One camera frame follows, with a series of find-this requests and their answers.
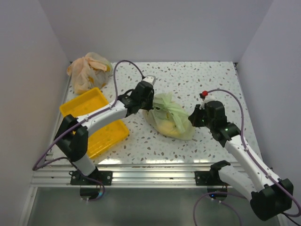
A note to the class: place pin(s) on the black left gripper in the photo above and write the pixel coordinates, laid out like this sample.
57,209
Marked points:
149,106

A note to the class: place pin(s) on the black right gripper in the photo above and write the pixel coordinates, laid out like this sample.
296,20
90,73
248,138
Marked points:
194,117

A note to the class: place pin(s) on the green knotted plastic bag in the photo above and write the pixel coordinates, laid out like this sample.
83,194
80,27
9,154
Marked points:
168,118

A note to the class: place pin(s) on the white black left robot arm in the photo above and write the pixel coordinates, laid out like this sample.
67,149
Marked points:
72,136

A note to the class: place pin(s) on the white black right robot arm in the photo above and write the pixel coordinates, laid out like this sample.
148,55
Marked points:
268,194

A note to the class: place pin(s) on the orange plastic bag with fruit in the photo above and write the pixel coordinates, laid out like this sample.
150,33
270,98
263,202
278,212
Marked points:
88,72

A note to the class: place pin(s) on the yellow plastic tray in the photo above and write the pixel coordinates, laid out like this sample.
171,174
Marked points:
106,129

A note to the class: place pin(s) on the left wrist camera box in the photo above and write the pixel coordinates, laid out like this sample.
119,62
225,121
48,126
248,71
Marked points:
150,79

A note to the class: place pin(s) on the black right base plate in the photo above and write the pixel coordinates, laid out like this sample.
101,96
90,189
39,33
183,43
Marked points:
204,178

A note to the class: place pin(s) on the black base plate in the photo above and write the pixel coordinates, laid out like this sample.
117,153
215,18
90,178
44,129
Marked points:
96,178
204,178

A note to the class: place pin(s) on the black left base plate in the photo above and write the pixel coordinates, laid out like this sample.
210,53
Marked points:
96,178

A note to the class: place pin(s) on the aluminium rail frame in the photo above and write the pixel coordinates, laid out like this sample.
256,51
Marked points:
147,158

